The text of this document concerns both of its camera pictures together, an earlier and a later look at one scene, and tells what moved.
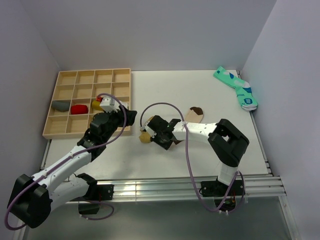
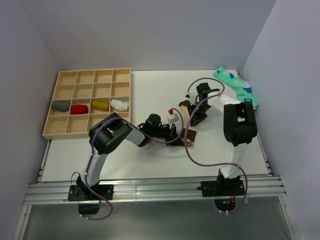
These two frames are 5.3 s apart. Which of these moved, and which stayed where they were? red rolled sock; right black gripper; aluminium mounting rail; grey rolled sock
Moved: right black gripper
Stayed: red rolled sock; aluminium mounting rail; grey rolled sock
